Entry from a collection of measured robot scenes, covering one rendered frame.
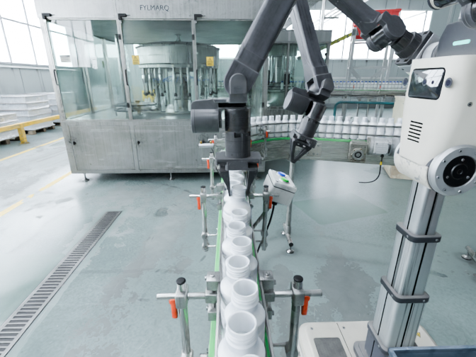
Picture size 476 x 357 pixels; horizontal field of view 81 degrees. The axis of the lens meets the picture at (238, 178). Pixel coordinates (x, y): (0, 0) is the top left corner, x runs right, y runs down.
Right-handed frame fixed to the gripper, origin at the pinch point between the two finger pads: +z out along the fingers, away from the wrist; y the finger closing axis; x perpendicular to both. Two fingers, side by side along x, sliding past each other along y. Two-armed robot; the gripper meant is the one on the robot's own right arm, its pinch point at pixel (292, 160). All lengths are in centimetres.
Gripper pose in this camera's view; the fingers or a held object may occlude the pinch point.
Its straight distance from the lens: 95.1
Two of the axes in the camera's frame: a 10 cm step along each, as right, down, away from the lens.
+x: 9.4, 3.1, 1.4
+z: -3.4, 8.9, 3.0
